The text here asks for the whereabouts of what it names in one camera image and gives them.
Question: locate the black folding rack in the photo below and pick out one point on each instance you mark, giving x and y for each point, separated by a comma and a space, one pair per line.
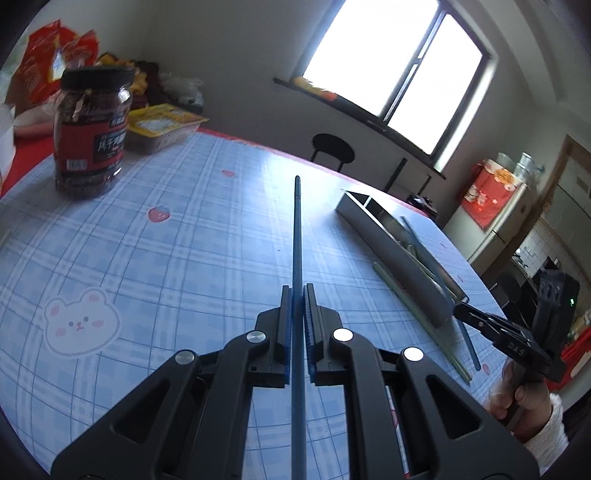
398, 173

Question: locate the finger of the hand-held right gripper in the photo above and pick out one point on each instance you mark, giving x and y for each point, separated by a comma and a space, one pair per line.
480, 321

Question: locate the black cooker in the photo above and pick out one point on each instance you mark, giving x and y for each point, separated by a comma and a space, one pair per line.
421, 205

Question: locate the orange item on sill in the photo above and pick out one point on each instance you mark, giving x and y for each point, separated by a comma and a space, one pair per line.
318, 90

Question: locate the blue chopstick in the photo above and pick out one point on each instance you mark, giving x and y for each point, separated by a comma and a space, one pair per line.
297, 254
470, 346

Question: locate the dark cloth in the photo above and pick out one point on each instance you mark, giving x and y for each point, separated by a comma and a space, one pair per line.
147, 83

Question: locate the blue plaid tablecloth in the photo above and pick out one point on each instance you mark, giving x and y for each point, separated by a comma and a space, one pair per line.
184, 254

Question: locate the person's right hand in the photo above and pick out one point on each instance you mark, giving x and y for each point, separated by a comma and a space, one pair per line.
531, 397

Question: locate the red snack bags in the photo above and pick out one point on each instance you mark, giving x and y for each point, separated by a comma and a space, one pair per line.
41, 60

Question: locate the white fridge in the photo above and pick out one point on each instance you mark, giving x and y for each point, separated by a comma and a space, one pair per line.
498, 240

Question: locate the yellow-lidded food tray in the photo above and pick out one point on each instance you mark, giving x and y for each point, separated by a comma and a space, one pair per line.
157, 122

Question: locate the black-lidded snack jar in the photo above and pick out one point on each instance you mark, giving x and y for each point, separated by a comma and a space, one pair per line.
92, 152

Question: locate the black round chair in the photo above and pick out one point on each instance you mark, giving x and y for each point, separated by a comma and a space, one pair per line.
508, 286
332, 147

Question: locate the wooden door frame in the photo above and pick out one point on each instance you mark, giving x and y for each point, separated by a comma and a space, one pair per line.
565, 147

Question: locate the white container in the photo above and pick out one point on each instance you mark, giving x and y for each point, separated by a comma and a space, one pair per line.
5, 138

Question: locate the clear plastic bag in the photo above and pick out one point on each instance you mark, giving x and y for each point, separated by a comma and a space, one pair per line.
182, 92

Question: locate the window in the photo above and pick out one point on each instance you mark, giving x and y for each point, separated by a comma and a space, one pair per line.
392, 60

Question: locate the grey-blue chopstick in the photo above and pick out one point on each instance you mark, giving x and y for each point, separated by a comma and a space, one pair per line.
422, 251

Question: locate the green chopstick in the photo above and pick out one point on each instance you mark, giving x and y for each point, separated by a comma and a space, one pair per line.
406, 302

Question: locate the steel utensil tray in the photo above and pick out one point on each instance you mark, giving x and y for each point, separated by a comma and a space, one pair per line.
392, 258

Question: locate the red printed cloth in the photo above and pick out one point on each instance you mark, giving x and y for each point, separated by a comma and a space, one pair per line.
489, 194

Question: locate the yellow snack bag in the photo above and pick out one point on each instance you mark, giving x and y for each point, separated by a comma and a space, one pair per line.
115, 60

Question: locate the glass containers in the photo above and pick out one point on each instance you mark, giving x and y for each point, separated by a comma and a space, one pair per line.
521, 166

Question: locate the person's right forearm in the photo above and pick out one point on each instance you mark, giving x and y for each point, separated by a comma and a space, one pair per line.
549, 429

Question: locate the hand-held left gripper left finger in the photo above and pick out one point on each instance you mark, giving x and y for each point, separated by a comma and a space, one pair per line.
287, 332

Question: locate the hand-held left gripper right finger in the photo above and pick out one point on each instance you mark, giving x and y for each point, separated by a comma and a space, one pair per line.
308, 341

